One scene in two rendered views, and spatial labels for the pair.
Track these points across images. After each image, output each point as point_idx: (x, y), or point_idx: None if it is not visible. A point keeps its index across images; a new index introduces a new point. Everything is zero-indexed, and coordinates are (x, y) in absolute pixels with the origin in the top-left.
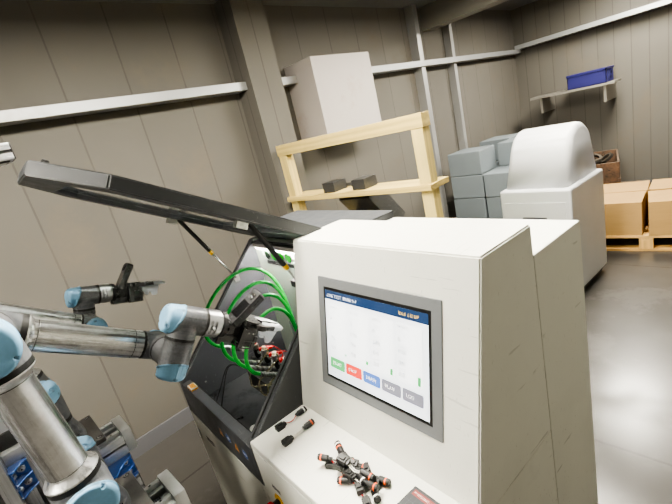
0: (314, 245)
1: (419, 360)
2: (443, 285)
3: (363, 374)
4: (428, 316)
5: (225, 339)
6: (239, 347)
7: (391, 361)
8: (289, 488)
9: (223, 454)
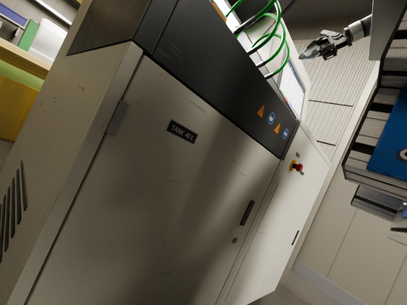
0: (286, 30)
1: (300, 104)
2: (306, 85)
3: (288, 103)
4: (304, 91)
5: (344, 46)
6: (335, 55)
7: (295, 101)
8: (311, 147)
9: (220, 150)
